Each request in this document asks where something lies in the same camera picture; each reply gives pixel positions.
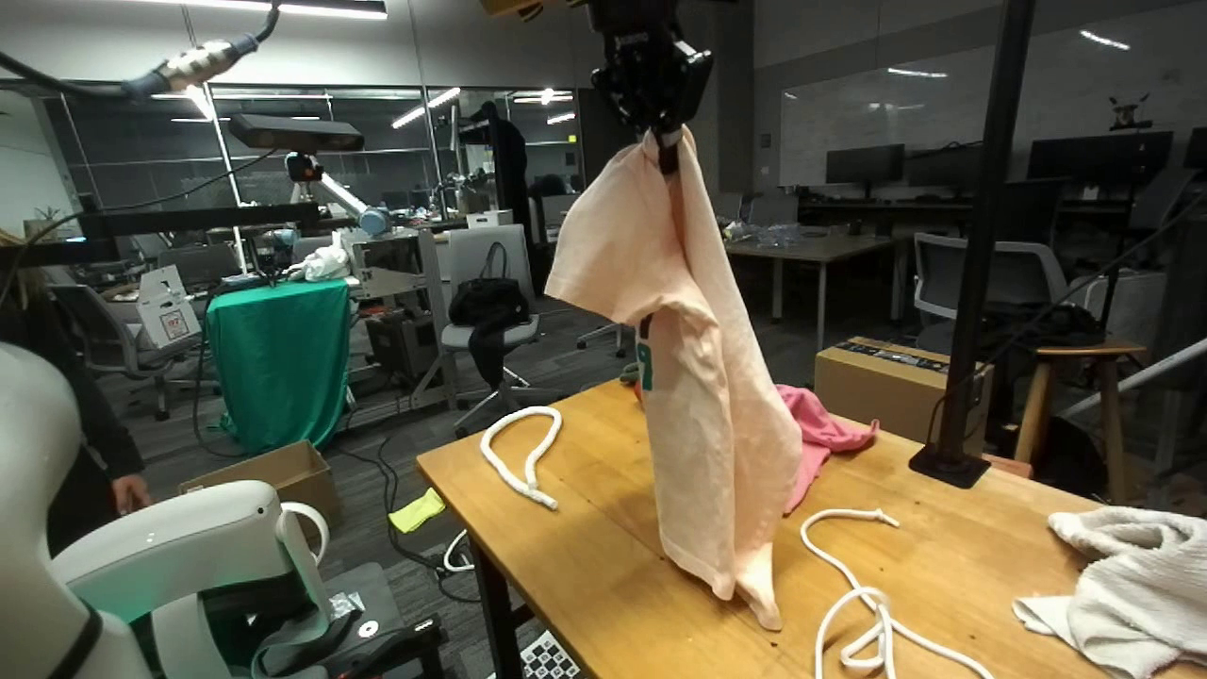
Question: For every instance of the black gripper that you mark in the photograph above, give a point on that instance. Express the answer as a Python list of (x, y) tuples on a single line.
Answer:
[(653, 75)]

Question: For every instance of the pale printed fabric bag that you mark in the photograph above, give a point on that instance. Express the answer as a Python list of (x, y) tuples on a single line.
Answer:
[(704, 380)]

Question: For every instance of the pink cloth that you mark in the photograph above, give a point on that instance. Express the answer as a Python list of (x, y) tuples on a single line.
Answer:
[(831, 436)]

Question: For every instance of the white towel cloth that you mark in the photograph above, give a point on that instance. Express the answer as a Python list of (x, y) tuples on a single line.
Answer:
[(1134, 590)]

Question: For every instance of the person's bare hand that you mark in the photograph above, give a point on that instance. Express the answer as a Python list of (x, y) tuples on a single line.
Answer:
[(128, 490)]

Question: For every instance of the long background desk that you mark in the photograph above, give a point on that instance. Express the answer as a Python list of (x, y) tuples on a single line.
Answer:
[(803, 245)]

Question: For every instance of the small dark monitor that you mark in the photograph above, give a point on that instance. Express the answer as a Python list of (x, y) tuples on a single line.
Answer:
[(863, 165)]

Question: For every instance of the black office chair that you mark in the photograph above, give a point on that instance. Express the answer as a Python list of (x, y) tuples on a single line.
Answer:
[(490, 323)]

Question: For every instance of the black vertical stand pole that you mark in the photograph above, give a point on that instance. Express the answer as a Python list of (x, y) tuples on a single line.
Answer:
[(994, 191)]

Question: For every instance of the large brown cardboard box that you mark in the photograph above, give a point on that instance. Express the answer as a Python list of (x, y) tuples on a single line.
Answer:
[(900, 383)]

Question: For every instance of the grey office chair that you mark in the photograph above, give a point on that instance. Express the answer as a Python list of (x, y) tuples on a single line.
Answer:
[(1003, 268)]

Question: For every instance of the green cloth cover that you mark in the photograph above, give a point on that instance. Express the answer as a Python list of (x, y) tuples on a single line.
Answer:
[(277, 365)]

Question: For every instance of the wide dark monitor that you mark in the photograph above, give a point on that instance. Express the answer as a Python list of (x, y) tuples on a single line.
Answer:
[(1097, 155)]

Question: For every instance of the yellow paper note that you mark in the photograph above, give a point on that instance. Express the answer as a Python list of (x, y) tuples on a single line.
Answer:
[(414, 512)]

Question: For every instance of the wooden stool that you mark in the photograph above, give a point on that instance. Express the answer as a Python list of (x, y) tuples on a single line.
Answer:
[(1081, 361)]

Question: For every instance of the small open cardboard box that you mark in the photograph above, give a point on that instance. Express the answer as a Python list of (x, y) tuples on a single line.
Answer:
[(267, 474)]

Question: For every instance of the white paper sign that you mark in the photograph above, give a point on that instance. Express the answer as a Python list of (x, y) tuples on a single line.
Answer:
[(166, 304)]

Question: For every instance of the checkerboard calibration sheet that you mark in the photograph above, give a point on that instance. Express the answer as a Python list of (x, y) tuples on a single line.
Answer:
[(545, 656)]

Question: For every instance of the person in dark clothing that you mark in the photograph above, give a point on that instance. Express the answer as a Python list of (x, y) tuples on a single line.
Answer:
[(96, 429)]

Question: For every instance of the black camera bar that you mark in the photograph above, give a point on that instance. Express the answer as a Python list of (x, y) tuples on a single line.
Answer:
[(295, 129)]

